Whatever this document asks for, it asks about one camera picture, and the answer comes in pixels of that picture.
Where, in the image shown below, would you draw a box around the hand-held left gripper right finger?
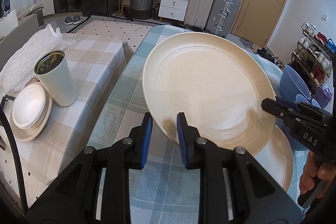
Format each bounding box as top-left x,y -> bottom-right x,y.
176,112 -> 305,224

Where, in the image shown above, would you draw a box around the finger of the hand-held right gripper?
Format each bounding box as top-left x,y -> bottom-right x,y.
261,98 -> 302,125
275,97 -> 324,112

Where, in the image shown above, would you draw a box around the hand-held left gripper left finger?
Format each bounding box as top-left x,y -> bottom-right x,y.
25,112 -> 153,224

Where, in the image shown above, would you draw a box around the cream plate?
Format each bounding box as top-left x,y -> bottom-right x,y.
256,124 -> 294,191
14,77 -> 53,142
142,32 -> 277,157

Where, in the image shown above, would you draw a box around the person's right hand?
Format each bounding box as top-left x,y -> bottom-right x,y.
299,153 -> 336,199

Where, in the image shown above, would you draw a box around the purple bag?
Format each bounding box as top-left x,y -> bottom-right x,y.
314,84 -> 333,109

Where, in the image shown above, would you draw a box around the teal checked tablecloth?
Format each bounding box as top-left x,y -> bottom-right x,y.
87,25 -> 300,224

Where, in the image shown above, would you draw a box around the gold shoe rack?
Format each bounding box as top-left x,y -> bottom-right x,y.
290,22 -> 336,88

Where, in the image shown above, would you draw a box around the pile of shoes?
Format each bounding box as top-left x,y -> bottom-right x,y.
255,47 -> 284,67

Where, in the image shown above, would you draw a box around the rows of sneakers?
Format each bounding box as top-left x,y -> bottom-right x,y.
292,22 -> 336,85

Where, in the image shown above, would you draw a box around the grey door mat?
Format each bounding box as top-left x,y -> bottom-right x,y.
240,38 -> 254,50

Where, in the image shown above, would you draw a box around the beige checked tablecloth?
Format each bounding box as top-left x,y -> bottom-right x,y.
0,32 -> 127,203

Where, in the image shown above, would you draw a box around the white tumbler cup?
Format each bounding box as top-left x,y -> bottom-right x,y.
34,50 -> 77,107

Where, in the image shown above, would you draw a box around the white bowl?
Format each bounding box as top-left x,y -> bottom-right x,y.
13,103 -> 48,130
12,84 -> 47,127

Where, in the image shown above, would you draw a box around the silver suitcase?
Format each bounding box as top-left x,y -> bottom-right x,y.
205,0 -> 242,39

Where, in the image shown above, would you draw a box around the beige suitcase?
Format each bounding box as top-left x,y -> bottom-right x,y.
184,0 -> 218,30

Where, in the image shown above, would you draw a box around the woven laundry basket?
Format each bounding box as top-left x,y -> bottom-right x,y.
130,0 -> 155,20

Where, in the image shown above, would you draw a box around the white drawer unit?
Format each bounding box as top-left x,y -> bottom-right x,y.
159,0 -> 193,22

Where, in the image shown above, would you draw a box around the white plastic bag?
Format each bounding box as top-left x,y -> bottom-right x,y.
0,24 -> 76,92

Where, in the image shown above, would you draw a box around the grey sofa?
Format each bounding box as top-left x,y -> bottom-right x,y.
0,2 -> 45,43

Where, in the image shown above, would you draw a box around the black cable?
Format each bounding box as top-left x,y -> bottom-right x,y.
0,95 -> 28,214

